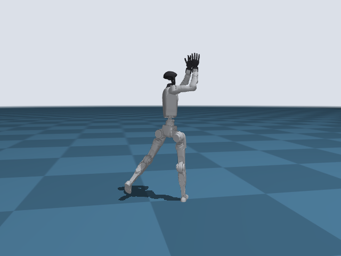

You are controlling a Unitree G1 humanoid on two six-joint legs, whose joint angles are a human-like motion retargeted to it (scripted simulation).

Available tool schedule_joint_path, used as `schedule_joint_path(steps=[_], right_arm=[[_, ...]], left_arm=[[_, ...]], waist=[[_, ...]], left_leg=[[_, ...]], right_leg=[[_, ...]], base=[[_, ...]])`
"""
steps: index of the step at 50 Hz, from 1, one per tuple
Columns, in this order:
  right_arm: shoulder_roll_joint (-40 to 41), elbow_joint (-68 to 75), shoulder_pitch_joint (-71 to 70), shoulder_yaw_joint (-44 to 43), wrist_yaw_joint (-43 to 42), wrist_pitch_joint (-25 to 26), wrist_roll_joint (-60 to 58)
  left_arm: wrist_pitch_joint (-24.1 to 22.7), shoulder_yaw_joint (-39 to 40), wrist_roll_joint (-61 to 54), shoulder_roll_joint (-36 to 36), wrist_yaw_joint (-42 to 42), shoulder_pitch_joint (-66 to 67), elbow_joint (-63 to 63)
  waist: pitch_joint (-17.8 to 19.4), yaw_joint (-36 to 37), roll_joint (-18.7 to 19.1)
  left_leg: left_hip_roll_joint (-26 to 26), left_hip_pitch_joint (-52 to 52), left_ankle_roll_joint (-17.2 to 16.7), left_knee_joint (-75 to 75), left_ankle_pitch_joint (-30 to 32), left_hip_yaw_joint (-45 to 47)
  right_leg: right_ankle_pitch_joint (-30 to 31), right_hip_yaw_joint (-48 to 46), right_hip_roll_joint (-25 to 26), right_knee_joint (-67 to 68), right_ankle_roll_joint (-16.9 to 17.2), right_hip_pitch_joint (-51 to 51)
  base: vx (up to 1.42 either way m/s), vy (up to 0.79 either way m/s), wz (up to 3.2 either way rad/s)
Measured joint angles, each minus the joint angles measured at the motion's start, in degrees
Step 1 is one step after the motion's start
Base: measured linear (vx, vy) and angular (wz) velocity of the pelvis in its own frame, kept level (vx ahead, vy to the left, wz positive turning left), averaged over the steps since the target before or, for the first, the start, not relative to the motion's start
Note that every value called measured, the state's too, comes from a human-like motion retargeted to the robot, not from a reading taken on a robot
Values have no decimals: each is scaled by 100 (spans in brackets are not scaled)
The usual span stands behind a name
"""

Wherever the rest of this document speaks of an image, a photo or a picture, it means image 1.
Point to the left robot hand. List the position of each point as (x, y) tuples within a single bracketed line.
[(188, 64)]

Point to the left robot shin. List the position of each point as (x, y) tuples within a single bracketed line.
[(139, 170)]

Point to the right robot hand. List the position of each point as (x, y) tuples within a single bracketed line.
[(194, 62)]

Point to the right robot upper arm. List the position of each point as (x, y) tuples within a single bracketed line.
[(175, 89)]

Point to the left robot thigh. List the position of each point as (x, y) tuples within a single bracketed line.
[(156, 144)]

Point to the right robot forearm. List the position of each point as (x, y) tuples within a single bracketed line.
[(194, 79)]

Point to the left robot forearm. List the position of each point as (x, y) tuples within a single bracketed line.
[(186, 77)]

